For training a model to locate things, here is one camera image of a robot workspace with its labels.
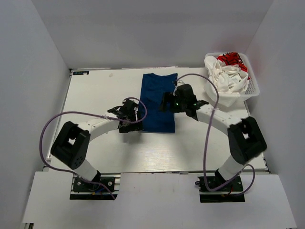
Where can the blue table label sticker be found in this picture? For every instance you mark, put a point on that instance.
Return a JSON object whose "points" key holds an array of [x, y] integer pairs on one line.
{"points": [[80, 73]]}

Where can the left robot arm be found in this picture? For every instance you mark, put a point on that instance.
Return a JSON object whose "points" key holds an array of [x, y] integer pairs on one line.
{"points": [[72, 142]]}

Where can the red printed white t shirt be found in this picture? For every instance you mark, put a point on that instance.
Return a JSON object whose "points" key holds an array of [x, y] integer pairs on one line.
{"points": [[232, 64]]}

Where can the white plastic basket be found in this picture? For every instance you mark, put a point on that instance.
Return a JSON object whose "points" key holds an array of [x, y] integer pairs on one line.
{"points": [[250, 78]]}

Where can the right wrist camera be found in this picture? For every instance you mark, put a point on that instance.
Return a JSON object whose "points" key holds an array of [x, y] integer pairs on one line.
{"points": [[178, 83]]}

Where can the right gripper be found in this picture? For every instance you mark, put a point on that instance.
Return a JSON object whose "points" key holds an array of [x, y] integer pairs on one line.
{"points": [[168, 97]]}

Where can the blue t shirt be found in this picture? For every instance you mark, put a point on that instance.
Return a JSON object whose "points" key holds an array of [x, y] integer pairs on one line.
{"points": [[152, 89]]}

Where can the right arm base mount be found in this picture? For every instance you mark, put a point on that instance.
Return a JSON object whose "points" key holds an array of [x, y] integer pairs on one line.
{"points": [[227, 194]]}

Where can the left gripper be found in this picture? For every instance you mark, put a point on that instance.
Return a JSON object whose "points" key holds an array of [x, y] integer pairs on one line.
{"points": [[137, 126]]}

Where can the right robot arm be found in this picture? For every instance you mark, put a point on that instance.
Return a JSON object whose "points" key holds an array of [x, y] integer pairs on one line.
{"points": [[244, 135]]}

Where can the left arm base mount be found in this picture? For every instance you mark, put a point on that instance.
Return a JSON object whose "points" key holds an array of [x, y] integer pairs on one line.
{"points": [[84, 191]]}

